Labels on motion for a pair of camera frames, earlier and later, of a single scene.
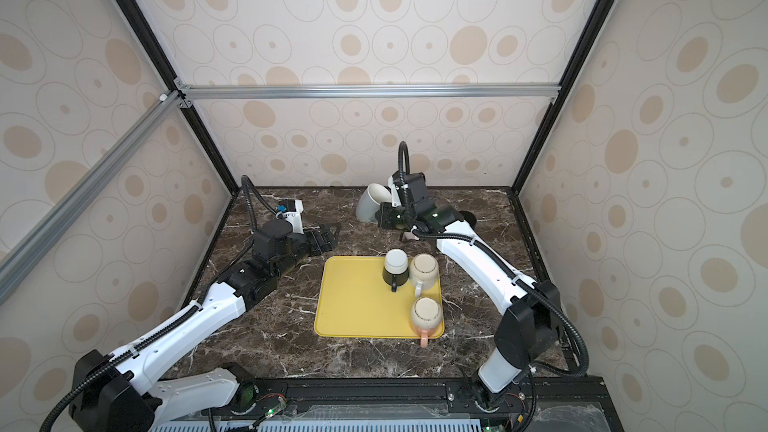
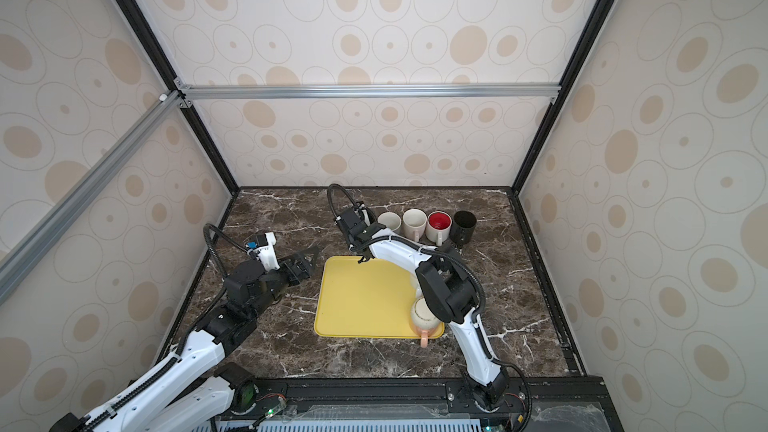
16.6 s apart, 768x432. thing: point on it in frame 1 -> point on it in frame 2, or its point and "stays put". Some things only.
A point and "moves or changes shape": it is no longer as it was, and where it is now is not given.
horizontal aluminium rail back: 363,90 stays put
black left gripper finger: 324,231 -> 306,257
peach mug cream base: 426,317 stays put
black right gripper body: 394,217 -> 352,243
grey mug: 370,200 moves or changes shape
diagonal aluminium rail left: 83,189 stays put
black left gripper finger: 320,246 -> 296,271
